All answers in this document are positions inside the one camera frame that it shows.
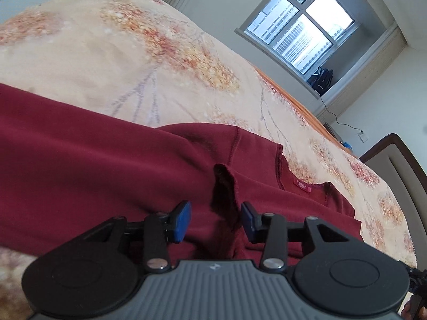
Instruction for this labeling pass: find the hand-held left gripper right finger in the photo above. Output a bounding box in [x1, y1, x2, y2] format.
[240, 202, 351, 272]

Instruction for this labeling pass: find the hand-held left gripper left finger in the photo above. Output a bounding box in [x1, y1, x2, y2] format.
[82, 201, 192, 272]

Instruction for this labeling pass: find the dark red knit garment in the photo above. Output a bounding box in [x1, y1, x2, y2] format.
[0, 83, 364, 267]

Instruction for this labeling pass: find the padded brown-framed headboard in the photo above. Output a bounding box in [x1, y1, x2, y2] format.
[359, 133, 427, 269]

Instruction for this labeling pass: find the orange bed sheet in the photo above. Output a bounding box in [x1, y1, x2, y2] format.
[255, 67, 357, 158]

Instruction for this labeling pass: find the dark backpack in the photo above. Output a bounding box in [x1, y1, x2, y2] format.
[306, 67, 335, 96]

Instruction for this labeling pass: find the floral beige bedspread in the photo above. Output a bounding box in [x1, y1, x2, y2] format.
[0, 0, 419, 320]

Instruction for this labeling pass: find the white framed window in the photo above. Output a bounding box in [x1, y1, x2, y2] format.
[234, 0, 363, 78]

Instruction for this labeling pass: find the black power cable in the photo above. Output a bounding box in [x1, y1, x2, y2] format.
[319, 96, 363, 133]

